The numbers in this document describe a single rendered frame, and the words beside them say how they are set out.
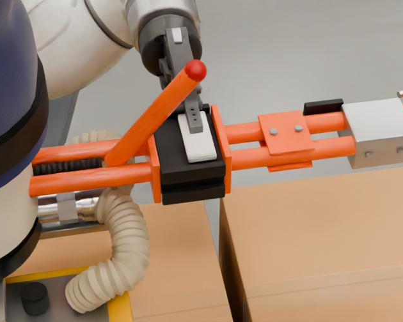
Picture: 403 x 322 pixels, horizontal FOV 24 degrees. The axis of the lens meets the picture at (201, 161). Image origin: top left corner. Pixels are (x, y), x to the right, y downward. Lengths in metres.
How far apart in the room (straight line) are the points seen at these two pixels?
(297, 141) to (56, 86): 0.40
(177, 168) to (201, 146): 0.04
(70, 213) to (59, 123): 0.76
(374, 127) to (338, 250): 0.33
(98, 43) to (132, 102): 1.69
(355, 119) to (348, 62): 2.07
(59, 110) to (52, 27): 0.57
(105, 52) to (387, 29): 2.10
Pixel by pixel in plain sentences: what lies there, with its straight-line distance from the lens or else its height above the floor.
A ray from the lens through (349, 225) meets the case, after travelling 1.35.
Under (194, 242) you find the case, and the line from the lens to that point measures 1.32.
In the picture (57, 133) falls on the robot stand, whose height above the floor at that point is 0.75.
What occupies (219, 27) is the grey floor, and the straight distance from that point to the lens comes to 3.21.
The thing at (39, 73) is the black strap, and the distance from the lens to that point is 0.91.
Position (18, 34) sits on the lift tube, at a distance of 0.85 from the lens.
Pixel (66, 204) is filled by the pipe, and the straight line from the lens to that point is 1.03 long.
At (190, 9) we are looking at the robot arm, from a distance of 1.15.
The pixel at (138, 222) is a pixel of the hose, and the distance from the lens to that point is 1.00.
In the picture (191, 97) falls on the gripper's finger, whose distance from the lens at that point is 1.01.
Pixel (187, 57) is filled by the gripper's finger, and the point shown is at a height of 1.30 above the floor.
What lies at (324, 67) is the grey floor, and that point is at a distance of 3.07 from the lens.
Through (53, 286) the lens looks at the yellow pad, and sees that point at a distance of 1.04.
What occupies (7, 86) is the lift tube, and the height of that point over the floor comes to 1.43.
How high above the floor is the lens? 1.97
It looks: 46 degrees down
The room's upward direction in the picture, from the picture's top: straight up
